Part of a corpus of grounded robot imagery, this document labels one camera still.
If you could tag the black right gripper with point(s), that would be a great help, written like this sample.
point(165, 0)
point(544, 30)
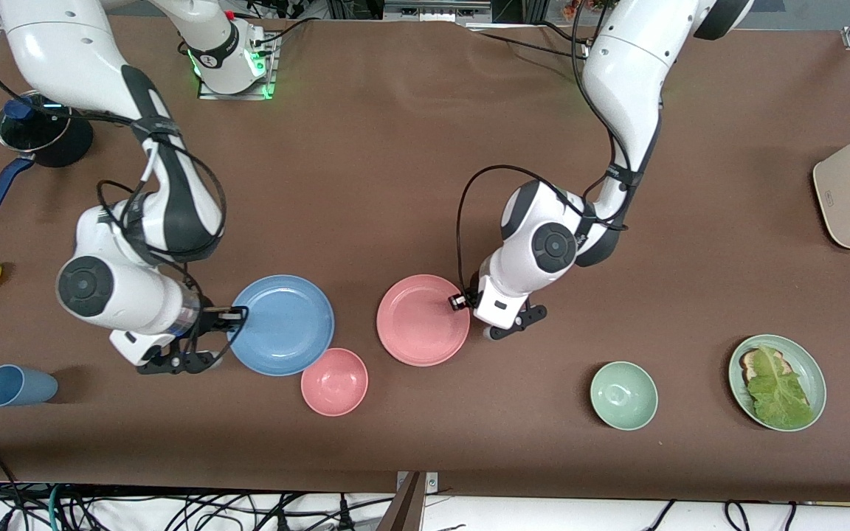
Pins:
point(209, 315)

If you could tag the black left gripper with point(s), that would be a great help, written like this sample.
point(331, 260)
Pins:
point(471, 288)

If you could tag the pink plate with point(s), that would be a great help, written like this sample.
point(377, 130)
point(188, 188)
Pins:
point(417, 324)

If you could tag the blue plate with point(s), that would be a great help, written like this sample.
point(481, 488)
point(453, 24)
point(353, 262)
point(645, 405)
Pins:
point(285, 328)

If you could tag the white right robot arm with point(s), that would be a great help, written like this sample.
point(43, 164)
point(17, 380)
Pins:
point(85, 287)

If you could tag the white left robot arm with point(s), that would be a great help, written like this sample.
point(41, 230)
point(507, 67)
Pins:
point(554, 247)

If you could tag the small pink bowl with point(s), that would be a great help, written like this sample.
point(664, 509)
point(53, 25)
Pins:
point(334, 382)

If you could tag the small green bowl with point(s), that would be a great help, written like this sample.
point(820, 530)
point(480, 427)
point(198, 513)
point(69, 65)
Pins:
point(623, 395)

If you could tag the brown support beam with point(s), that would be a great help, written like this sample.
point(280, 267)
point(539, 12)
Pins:
point(409, 509)

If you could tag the blue cup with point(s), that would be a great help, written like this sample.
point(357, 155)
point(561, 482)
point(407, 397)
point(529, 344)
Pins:
point(15, 386)

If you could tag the silver metal box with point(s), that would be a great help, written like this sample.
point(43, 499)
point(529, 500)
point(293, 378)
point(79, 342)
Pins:
point(436, 11)

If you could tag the toasted bread slice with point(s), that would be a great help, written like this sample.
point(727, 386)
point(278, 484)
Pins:
point(752, 363)

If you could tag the green lettuce leaf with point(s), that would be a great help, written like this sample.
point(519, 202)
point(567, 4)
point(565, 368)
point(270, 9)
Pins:
point(779, 394)

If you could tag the green plate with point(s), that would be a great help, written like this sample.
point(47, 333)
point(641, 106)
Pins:
point(816, 376)

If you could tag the metal table bracket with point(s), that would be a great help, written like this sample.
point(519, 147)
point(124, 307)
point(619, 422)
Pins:
point(432, 483)

